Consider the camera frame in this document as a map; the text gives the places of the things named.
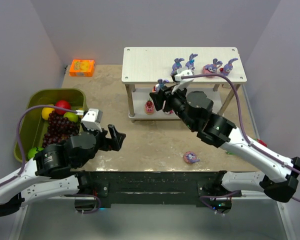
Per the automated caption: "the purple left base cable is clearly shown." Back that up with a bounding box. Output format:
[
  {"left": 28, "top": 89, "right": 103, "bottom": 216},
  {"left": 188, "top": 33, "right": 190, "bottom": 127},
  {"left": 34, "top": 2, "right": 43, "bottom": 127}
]
[{"left": 64, "top": 192, "right": 102, "bottom": 215}]

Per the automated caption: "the green lime toy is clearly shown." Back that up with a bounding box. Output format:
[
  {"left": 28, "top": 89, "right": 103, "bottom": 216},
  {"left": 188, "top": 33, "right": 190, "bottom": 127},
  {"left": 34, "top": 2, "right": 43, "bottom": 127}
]
[{"left": 27, "top": 147, "right": 44, "bottom": 160}]

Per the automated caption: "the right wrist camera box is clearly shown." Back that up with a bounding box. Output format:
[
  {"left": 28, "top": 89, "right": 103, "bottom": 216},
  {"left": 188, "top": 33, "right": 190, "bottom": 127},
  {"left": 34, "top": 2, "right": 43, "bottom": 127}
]
[{"left": 171, "top": 68, "right": 194, "bottom": 94}]

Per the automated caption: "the orange snack box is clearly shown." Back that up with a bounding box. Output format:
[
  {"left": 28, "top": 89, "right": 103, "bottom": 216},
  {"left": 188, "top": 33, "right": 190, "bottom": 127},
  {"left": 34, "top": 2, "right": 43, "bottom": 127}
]
[{"left": 69, "top": 59, "right": 96, "bottom": 77}]

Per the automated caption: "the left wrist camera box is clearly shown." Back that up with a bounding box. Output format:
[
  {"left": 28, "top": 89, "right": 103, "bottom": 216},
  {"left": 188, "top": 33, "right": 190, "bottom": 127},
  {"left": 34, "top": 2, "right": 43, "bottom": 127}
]
[{"left": 81, "top": 108, "right": 103, "bottom": 132}]

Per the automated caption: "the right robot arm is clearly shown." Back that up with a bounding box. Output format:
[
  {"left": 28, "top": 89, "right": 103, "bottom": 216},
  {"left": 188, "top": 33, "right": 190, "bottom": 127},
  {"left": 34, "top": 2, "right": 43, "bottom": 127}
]
[{"left": 149, "top": 87, "right": 300, "bottom": 203}]

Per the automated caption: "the red apple toy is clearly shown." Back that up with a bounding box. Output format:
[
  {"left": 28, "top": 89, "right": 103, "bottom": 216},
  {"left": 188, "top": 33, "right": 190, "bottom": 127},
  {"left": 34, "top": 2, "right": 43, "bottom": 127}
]
[{"left": 55, "top": 100, "right": 72, "bottom": 116}]

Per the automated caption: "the purple bunny large donut toy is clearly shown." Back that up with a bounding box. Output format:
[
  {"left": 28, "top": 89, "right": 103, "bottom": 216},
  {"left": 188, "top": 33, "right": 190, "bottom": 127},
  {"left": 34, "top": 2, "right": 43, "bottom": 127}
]
[{"left": 183, "top": 151, "right": 200, "bottom": 165}]

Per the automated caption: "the dark purple grape bunch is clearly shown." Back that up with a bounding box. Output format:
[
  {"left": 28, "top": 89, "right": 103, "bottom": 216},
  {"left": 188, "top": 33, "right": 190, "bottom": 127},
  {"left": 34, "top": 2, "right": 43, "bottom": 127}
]
[{"left": 41, "top": 110, "right": 80, "bottom": 148}]

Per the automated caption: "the purple bunny sitting toy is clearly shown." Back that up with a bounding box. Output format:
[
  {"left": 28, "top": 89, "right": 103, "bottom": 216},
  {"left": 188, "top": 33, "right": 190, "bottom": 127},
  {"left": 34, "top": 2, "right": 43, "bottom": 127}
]
[{"left": 185, "top": 53, "right": 198, "bottom": 73}]

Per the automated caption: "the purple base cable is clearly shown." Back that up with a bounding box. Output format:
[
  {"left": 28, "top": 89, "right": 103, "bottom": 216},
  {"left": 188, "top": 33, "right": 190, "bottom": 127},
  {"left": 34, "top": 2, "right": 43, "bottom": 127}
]
[
  {"left": 64, "top": 192, "right": 102, "bottom": 215},
  {"left": 197, "top": 189, "right": 242, "bottom": 217}
]

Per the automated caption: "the white two-tier shelf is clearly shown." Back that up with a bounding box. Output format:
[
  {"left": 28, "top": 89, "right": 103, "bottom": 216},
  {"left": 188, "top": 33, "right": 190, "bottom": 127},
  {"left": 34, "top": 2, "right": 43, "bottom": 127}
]
[{"left": 121, "top": 47, "right": 247, "bottom": 122}]

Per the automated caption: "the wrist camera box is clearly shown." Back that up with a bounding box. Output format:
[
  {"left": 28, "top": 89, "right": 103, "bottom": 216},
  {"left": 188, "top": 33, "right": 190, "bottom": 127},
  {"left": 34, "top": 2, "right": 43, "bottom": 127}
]
[
  {"left": 171, "top": 68, "right": 194, "bottom": 94},
  {"left": 81, "top": 108, "right": 103, "bottom": 132}
]

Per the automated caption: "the olive green plastic bin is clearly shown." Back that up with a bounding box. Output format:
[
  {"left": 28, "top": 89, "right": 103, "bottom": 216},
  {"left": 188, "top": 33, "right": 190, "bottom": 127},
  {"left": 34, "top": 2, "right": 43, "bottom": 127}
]
[{"left": 14, "top": 88, "right": 88, "bottom": 162}]

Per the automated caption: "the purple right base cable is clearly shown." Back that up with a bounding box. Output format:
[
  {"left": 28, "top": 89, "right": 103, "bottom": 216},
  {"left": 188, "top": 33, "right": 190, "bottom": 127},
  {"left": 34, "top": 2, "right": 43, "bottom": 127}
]
[{"left": 197, "top": 189, "right": 242, "bottom": 217}]

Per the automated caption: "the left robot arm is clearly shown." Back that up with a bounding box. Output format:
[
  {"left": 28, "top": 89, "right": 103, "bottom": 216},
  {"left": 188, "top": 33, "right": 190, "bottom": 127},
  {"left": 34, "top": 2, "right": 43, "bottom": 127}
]
[{"left": 0, "top": 124, "right": 126, "bottom": 217}]

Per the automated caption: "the pink bear strawberry donut toy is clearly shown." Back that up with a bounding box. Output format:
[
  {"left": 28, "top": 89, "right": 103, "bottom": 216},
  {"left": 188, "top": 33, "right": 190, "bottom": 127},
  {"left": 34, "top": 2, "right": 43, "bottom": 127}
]
[{"left": 144, "top": 99, "right": 155, "bottom": 115}]

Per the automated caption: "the green pear toy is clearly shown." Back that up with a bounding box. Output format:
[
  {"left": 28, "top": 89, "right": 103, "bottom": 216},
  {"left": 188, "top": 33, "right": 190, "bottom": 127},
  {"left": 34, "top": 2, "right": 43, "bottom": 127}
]
[{"left": 63, "top": 112, "right": 79, "bottom": 123}]

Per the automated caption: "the red dragon fruit toy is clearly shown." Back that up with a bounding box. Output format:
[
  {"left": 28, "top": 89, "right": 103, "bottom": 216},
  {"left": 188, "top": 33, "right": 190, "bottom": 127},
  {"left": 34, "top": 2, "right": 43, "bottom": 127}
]
[{"left": 226, "top": 138, "right": 268, "bottom": 155}]

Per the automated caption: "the pink bear santa hat toy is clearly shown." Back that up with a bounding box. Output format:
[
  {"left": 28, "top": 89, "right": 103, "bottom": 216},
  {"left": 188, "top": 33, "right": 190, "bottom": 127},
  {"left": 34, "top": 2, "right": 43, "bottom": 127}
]
[{"left": 164, "top": 110, "right": 174, "bottom": 115}]

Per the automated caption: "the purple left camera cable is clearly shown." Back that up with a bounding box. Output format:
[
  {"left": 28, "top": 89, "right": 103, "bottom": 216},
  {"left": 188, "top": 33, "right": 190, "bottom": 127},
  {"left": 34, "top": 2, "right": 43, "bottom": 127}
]
[{"left": 0, "top": 104, "right": 85, "bottom": 226}]

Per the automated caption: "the black table front frame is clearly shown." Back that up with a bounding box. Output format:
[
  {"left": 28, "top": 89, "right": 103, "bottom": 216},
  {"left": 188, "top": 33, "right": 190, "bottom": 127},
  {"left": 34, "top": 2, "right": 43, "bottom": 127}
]
[{"left": 76, "top": 171, "right": 233, "bottom": 213}]

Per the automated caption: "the purple bunny pink donut toy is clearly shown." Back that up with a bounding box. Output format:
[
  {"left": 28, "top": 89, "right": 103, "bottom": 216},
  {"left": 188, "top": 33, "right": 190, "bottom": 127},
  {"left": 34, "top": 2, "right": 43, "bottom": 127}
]
[{"left": 202, "top": 58, "right": 223, "bottom": 78}]

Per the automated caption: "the yellow lemon toy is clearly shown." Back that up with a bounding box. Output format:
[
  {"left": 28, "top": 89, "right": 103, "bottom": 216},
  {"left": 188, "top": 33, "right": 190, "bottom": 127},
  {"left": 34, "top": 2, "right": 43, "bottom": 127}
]
[{"left": 41, "top": 107, "right": 54, "bottom": 121}]

